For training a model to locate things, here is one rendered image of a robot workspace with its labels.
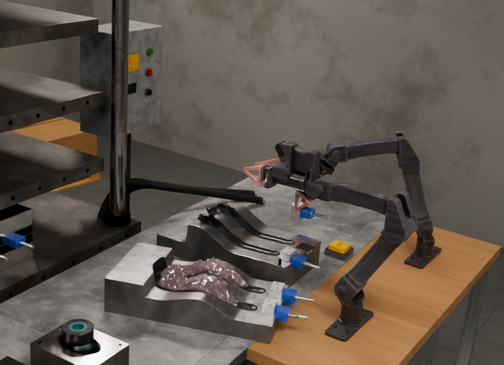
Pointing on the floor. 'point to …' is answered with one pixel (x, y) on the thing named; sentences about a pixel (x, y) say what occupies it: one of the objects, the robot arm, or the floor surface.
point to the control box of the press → (151, 54)
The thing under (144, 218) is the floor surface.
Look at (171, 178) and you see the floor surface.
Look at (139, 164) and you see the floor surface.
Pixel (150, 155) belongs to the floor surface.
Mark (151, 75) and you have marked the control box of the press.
